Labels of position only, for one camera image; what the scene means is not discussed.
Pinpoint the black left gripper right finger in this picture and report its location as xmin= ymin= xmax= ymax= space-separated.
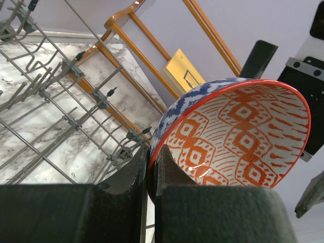
xmin=155 ymin=145 xmax=296 ymax=242

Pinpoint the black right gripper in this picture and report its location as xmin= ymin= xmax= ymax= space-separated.
xmin=239 ymin=39 xmax=324 ymax=163

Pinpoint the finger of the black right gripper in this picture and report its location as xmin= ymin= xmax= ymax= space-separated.
xmin=295 ymin=172 xmax=323 ymax=218

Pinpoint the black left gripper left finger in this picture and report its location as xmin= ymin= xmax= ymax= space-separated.
xmin=1 ymin=145 xmax=149 ymax=242

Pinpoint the red patterned bowl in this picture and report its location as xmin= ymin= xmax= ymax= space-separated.
xmin=147 ymin=77 xmax=311 ymax=199

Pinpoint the wooden dish drying rack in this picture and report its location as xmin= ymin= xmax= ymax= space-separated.
xmin=76 ymin=1 xmax=241 ymax=134

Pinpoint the yellow paper sheet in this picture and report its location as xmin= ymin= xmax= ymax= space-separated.
xmin=164 ymin=49 xmax=206 ymax=96

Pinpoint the grey wire dish rack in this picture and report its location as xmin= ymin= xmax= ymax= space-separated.
xmin=1 ymin=1 xmax=157 ymax=186

